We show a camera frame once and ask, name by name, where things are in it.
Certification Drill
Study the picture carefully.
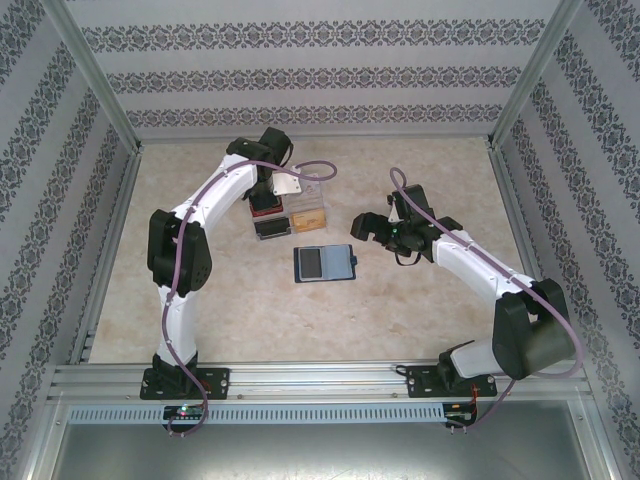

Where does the blue card holder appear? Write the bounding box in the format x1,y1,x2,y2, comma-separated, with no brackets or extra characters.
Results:
293,243,360,284

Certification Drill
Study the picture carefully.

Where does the gold credit card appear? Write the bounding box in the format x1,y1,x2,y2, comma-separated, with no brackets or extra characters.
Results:
292,212,327,234

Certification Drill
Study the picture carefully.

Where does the red card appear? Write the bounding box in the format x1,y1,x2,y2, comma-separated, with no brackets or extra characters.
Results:
248,197,284,219

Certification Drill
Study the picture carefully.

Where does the clear plastic organizer box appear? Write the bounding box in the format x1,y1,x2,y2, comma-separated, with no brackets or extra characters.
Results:
248,169,331,245

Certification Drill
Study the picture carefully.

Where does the grey metal panel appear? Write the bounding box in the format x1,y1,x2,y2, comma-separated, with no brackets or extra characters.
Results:
29,424,611,480

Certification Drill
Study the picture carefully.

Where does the left white camera bracket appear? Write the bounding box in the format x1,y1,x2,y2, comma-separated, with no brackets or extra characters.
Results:
272,168,305,197

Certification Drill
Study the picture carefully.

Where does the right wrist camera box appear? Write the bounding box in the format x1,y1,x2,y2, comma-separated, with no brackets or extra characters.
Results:
389,184,436,226

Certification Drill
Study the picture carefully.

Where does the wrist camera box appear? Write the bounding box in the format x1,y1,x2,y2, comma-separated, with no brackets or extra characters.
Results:
389,184,436,226
258,127,295,167

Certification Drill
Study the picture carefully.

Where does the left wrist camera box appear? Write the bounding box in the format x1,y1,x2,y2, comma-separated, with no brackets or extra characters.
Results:
258,127,295,167

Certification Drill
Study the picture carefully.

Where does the aluminium side rail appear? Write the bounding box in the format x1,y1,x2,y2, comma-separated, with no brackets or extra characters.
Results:
487,144,571,361
69,144,146,364

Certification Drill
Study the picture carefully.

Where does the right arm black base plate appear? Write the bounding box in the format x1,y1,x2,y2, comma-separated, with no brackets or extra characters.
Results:
405,364,499,399

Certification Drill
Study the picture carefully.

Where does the aluminium mounting rail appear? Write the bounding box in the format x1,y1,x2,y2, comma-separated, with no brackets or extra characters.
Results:
47,357,594,401

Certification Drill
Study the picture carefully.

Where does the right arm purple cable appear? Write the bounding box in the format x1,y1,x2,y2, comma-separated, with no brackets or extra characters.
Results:
389,167,585,431

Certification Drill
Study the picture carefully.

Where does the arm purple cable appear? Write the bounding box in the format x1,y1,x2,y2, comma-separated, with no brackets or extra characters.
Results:
162,159,337,439
389,167,585,431

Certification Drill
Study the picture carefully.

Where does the slotted grey cable duct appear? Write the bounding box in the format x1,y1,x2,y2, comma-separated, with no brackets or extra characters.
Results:
67,403,446,424

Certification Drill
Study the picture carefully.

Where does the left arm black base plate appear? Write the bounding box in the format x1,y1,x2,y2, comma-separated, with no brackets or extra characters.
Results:
141,367,231,401

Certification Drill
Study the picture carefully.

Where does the aluminium frame post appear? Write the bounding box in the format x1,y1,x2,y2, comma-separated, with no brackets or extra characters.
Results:
484,0,586,151
14,394,66,480
42,0,146,151
569,394,626,480

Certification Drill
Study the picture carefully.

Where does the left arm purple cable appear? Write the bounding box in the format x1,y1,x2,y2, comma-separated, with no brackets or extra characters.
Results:
162,159,337,439

